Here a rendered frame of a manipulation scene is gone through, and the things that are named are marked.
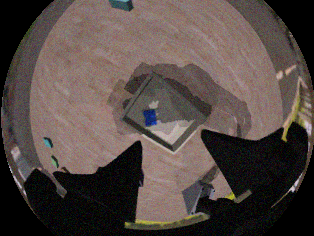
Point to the teal rectangular block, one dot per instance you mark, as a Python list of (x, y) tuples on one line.
[(48, 142), (121, 4)]

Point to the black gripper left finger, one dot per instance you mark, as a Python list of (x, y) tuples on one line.
[(115, 187)]

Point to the green rectangular block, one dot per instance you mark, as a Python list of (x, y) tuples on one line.
[(54, 162)]

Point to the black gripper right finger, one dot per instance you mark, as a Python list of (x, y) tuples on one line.
[(239, 159)]

